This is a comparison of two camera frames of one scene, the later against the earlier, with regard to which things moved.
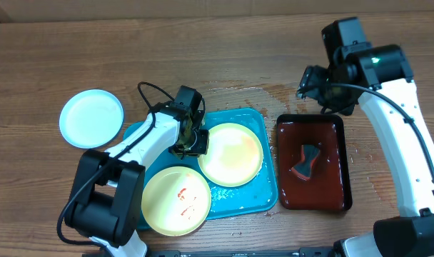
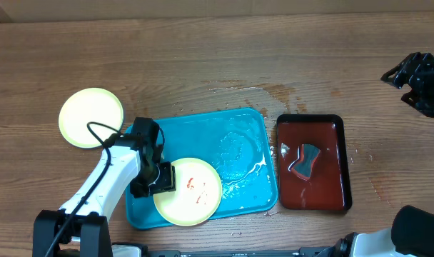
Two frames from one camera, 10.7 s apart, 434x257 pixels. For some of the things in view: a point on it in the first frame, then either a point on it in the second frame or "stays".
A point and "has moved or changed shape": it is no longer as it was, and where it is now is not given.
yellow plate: (235, 155) to (90, 105)
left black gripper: (200, 148) to (167, 183)
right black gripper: (310, 81) to (415, 76)
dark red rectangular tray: (330, 186) stays
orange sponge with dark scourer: (309, 153) stays
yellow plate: (176, 201) has moved or changed shape
